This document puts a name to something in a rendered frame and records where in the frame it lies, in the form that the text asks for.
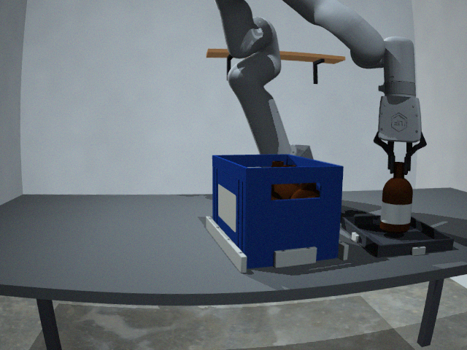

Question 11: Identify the brown glass bottle with white label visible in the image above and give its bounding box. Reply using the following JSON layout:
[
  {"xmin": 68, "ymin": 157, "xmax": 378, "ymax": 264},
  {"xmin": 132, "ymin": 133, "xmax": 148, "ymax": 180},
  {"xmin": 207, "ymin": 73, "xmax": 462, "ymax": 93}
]
[{"xmin": 380, "ymin": 162, "xmax": 413, "ymax": 233}]

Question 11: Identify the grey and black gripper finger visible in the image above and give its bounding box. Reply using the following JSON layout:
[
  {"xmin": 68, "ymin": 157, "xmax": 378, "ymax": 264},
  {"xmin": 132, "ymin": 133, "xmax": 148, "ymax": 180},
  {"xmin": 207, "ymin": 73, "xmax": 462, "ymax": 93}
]
[
  {"xmin": 404, "ymin": 131, "xmax": 427, "ymax": 175},
  {"xmin": 374, "ymin": 131, "xmax": 395, "ymax": 174}
]

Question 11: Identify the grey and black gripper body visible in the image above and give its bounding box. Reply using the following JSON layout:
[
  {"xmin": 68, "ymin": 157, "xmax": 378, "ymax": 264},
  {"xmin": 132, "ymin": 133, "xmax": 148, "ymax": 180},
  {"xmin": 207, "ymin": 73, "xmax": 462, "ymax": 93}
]
[{"xmin": 378, "ymin": 94, "xmax": 422, "ymax": 143}]

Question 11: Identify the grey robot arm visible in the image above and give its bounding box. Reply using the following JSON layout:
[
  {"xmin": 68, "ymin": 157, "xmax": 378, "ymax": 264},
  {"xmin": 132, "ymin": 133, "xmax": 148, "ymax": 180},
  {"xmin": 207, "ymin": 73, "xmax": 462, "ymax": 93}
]
[{"xmin": 215, "ymin": 0, "xmax": 416, "ymax": 155}]

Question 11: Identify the blue plastic crate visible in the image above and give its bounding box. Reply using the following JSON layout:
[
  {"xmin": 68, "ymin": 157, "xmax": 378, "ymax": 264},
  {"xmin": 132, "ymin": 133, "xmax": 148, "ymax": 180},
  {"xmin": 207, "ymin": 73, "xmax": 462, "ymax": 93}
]
[{"xmin": 212, "ymin": 155, "xmax": 344, "ymax": 269}]

